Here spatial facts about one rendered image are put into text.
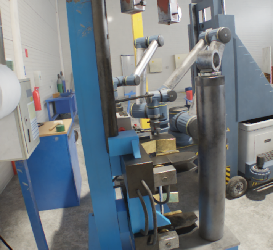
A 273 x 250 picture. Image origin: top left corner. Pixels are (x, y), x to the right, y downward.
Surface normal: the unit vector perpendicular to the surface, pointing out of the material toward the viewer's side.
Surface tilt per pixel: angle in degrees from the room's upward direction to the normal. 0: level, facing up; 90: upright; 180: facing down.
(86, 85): 90
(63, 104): 90
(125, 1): 90
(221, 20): 90
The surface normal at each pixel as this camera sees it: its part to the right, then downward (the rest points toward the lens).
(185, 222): -0.08, -0.98
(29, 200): 0.20, 0.15
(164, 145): -0.06, 0.18
